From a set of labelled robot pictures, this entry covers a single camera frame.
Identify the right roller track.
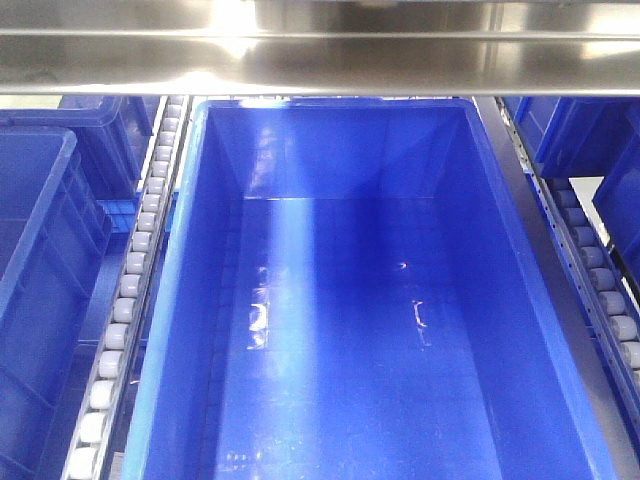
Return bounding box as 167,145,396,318
496,98,639,429

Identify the blue bin at left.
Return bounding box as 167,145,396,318
1,127,111,479

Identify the left roller track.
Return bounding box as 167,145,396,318
61,95,193,479

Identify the roller track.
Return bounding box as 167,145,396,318
61,95,193,479
496,98,639,429

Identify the blue bin at right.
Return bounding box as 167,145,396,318
503,96,639,275

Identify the blue bin back left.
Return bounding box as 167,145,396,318
1,94,160,200

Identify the large blue center bin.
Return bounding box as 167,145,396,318
122,98,616,479

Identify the steel shelf beam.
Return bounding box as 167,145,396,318
1,1,639,96

